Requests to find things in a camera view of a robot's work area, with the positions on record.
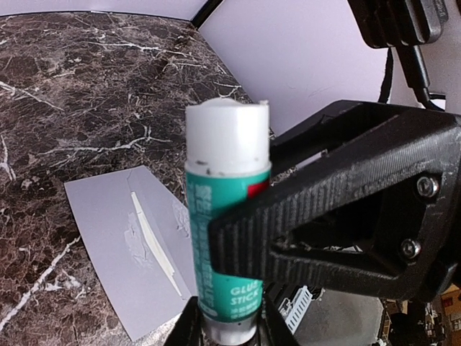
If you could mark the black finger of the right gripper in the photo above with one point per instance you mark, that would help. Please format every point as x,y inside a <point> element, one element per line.
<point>337,127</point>
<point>384,224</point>

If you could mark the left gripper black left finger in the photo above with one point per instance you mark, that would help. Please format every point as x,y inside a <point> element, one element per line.
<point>187,330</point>

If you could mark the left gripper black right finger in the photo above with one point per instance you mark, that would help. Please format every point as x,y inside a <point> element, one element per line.
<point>271,328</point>

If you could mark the grey envelope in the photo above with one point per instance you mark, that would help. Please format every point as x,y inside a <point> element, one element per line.
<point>138,289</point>

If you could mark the green glue stick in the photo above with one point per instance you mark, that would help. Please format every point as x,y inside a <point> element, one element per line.
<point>227,163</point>

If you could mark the white slotted cable duct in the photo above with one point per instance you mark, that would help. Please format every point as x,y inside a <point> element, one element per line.
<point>293,310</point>

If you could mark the right black frame post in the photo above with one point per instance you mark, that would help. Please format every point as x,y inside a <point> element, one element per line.
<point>205,12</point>

